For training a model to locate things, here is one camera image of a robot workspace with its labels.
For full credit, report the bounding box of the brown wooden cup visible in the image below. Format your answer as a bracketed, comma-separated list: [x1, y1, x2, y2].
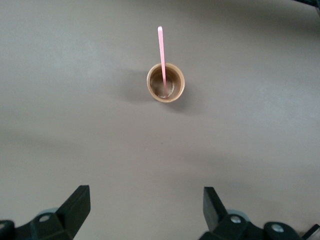
[146, 62, 186, 104]

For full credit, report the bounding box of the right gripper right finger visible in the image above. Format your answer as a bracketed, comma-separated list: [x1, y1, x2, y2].
[199, 186, 266, 240]

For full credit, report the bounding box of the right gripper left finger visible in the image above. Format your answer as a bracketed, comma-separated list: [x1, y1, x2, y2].
[15, 184, 91, 240]

